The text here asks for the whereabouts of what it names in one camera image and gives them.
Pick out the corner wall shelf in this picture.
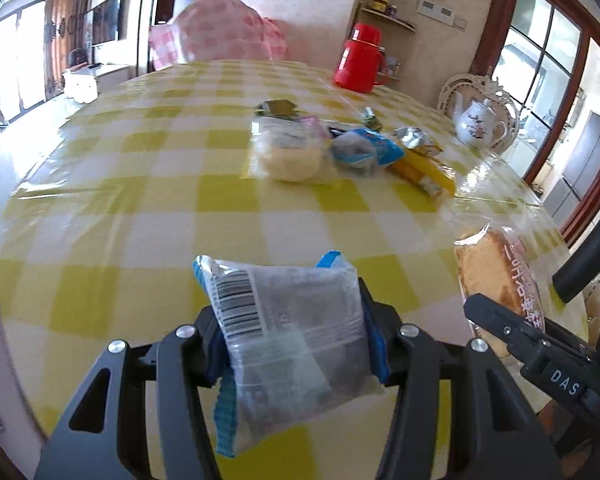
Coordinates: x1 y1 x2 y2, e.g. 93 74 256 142
357 2 417 83

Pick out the grey refrigerator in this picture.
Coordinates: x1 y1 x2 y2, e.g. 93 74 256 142
550 110 600 227

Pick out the silver snack packet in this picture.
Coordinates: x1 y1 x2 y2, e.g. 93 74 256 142
391 126 445 157

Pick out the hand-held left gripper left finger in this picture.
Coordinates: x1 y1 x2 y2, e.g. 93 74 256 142
34 305 231 480

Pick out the wall switch panel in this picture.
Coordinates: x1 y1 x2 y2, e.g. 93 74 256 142
416 0 468 29

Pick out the flat television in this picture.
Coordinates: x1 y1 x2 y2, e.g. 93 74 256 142
82 0 123 51

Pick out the dark green snack packet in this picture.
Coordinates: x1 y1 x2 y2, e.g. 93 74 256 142
254 99 301 120

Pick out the brown patterned curtain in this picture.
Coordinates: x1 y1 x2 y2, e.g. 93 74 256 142
45 0 93 96

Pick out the red thermos jug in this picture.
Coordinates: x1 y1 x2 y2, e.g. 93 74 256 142
334 22 387 94

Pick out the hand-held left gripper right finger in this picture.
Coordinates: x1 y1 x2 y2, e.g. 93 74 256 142
356 276 562 480

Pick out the white bun packet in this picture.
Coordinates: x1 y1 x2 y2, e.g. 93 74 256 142
244 116 337 184

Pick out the pink checked cloth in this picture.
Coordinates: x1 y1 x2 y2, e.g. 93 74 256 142
147 0 289 72

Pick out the blue snack packet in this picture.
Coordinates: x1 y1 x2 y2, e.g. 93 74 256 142
328 128 406 177

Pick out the clear dark-filled snack packet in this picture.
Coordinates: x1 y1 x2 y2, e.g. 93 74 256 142
194 250 386 460

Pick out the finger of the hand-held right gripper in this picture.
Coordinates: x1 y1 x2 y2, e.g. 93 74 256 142
551 192 600 305
463 293 552 367

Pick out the sandwich cake packet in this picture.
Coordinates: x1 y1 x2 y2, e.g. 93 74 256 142
453 224 547 358

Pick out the wooden framed glass door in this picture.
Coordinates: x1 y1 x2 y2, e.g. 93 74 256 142
472 0 600 247

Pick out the yellow checked tablecloth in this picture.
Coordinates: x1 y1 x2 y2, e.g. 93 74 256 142
0 59 592 480

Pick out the yellow snack packet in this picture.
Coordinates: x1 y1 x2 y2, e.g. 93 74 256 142
387 149 458 200

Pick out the white television cabinet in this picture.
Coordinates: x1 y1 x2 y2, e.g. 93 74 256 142
62 62 131 102

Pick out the white floral teapot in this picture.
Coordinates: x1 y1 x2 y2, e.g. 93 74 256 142
450 97 508 150

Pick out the white ornate chair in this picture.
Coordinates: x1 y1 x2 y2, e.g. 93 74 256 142
437 72 521 156

